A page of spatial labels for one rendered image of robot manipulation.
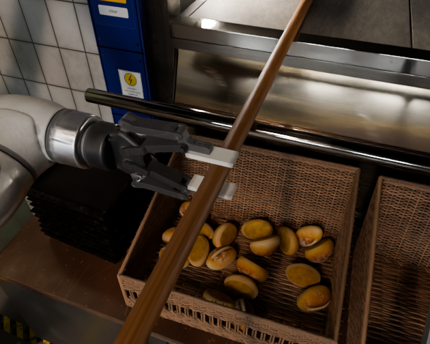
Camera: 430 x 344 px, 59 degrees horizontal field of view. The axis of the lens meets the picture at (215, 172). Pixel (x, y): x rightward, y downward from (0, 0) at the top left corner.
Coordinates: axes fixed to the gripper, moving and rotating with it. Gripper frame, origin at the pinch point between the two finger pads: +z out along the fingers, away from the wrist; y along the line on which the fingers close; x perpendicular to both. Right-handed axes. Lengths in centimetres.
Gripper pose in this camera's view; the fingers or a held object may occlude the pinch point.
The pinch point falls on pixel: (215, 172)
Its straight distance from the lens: 55.4
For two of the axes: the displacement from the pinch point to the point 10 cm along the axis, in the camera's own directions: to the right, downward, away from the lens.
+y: 0.0, 7.3, 6.8
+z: 9.4, 2.3, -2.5
